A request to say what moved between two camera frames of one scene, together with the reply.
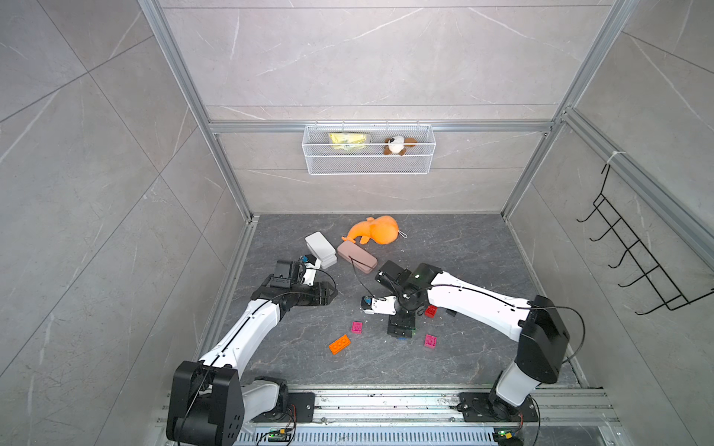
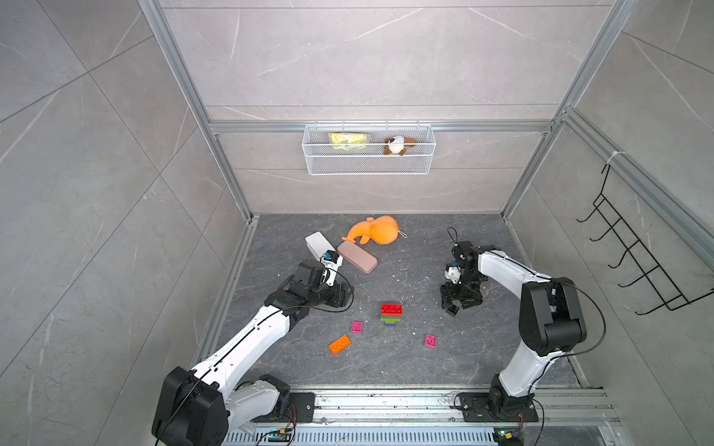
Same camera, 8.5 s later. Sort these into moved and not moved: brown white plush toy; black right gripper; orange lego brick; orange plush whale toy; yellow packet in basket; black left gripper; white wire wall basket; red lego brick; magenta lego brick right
Moved: red lego brick; black right gripper; black left gripper
Not moved: orange lego brick; magenta lego brick right; brown white plush toy; white wire wall basket; yellow packet in basket; orange plush whale toy
